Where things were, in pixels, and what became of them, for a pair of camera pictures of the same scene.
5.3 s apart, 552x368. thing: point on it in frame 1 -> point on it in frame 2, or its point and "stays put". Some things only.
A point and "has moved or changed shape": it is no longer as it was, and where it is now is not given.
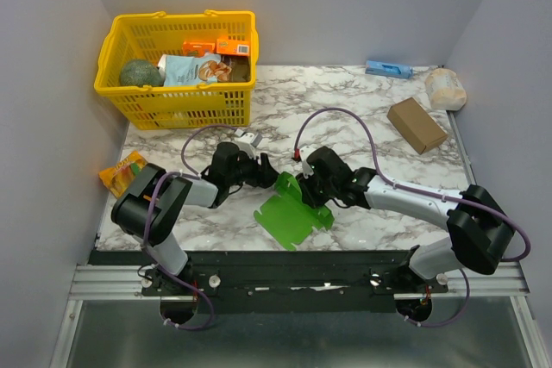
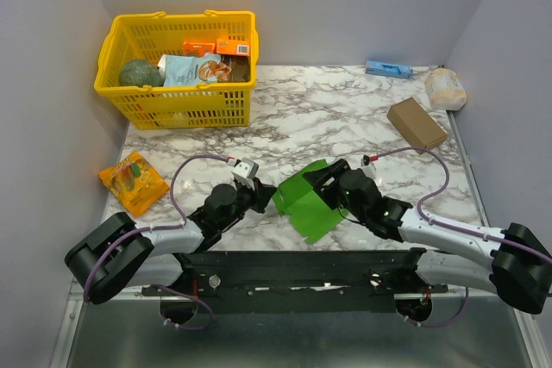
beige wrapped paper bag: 445,90 stays put
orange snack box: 197,48 stays put
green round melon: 141,72 stays put
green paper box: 291,218 has moved or changed shape
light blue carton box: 388,69 stays put
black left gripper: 265,176 -> 264,193
